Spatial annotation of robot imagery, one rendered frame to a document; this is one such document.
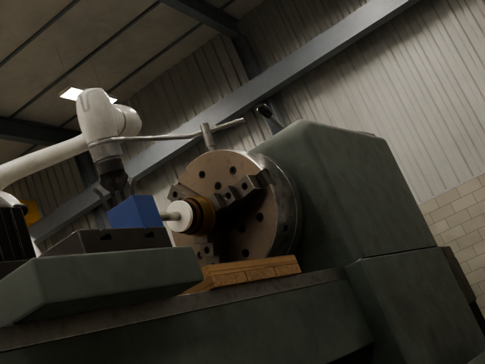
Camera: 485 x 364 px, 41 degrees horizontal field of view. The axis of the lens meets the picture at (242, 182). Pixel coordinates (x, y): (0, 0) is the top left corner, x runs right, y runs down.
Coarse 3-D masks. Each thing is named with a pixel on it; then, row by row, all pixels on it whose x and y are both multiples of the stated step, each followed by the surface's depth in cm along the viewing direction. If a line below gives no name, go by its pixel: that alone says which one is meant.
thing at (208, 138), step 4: (204, 124) 160; (208, 124) 161; (204, 128) 160; (208, 128) 160; (204, 132) 160; (208, 132) 160; (204, 136) 160; (208, 136) 159; (204, 140) 160; (208, 140) 159; (212, 140) 159; (208, 144) 159; (212, 144) 159; (208, 148) 160; (212, 148) 159
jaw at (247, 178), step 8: (248, 176) 143; (256, 176) 146; (264, 176) 146; (240, 184) 144; (248, 184) 143; (256, 184) 144; (264, 184) 146; (224, 192) 144; (232, 192) 143; (240, 192) 144; (248, 192) 143; (256, 192) 145; (216, 200) 143; (224, 200) 144; (232, 200) 143; (240, 200) 144; (248, 200) 147; (216, 208) 143; (224, 208) 144; (232, 208) 146; (240, 208) 149
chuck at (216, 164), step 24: (192, 168) 157; (216, 168) 153; (240, 168) 149; (264, 168) 148; (216, 192) 153; (264, 192) 145; (288, 192) 150; (240, 216) 149; (264, 216) 145; (288, 216) 147; (192, 240) 156; (240, 240) 148; (264, 240) 145; (288, 240) 149
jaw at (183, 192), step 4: (172, 184) 155; (176, 184) 157; (180, 184) 159; (172, 188) 155; (176, 188) 155; (180, 188) 154; (184, 188) 155; (188, 188) 157; (172, 192) 155; (176, 192) 155; (180, 192) 151; (184, 192) 152; (188, 192) 154; (192, 192) 155; (168, 196) 156; (172, 196) 155; (176, 196) 155; (180, 196) 151; (184, 196) 149; (188, 196) 150; (192, 196) 151; (172, 200) 155; (176, 200) 152
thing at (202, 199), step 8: (184, 200) 140; (192, 200) 142; (200, 200) 142; (208, 200) 143; (192, 208) 138; (200, 208) 141; (208, 208) 142; (200, 216) 139; (208, 216) 141; (216, 216) 145; (192, 224) 138; (200, 224) 141; (208, 224) 142; (184, 232) 139; (192, 232) 141; (200, 232) 142; (208, 232) 143
